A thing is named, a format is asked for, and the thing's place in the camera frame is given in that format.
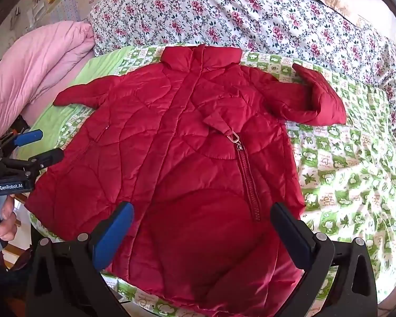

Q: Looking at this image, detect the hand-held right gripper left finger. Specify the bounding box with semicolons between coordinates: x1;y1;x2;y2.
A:
26;201;134;317

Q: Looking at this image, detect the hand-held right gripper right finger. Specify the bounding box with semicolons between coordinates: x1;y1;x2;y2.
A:
271;202;379;317

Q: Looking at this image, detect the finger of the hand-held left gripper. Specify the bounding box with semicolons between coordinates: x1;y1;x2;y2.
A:
0;129;44;154
0;148;65;176

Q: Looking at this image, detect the red quilted jacket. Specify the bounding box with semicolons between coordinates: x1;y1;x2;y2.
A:
24;44;347;315

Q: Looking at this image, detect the person's left hand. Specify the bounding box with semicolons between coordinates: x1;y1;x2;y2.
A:
0;194;18;242

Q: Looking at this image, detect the pink blanket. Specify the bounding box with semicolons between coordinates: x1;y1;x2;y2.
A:
0;20;96;139

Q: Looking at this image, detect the green printed bedsheet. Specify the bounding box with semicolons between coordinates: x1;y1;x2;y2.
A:
15;44;396;317

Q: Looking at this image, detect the floral quilt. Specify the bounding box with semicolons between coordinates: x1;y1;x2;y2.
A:
90;0;396;139

